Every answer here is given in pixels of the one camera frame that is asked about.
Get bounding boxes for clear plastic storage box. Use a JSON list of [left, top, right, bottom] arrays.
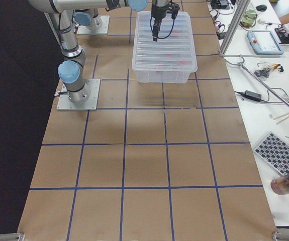
[[136, 71, 190, 84]]

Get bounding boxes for wooden chopsticks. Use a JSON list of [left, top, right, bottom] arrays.
[[273, 112, 289, 125]]

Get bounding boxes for black power adapter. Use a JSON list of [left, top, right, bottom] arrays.
[[235, 90, 262, 102]]

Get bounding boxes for blue teach pendant tablet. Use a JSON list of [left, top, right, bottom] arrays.
[[247, 31, 284, 55]]

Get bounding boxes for aluminium frame post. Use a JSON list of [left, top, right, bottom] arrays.
[[219, 0, 250, 56]]

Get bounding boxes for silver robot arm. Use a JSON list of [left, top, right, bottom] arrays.
[[29, 1, 179, 103], [74, 9, 103, 30]]

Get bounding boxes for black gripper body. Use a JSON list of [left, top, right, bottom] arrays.
[[151, 0, 179, 18]]

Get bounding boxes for checkered calibration board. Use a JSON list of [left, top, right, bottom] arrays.
[[253, 132, 289, 176]]

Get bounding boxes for black computer mouse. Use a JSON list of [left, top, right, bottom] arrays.
[[255, 5, 267, 12]]

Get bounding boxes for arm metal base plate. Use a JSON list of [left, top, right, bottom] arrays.
[[56, 79, 101, 111], [77, 16, 110, 35]]

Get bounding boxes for green tape dispenser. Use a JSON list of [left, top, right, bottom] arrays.
[[240, 8, 257, 28]]

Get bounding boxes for long metal rod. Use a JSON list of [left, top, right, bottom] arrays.
[[225, 57, 289, 108]]

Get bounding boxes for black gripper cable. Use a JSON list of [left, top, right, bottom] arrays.
[[156, 5, 178, 40]]

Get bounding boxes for clear plastic box lid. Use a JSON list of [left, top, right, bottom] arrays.
[[132, 11, 198, 73]]

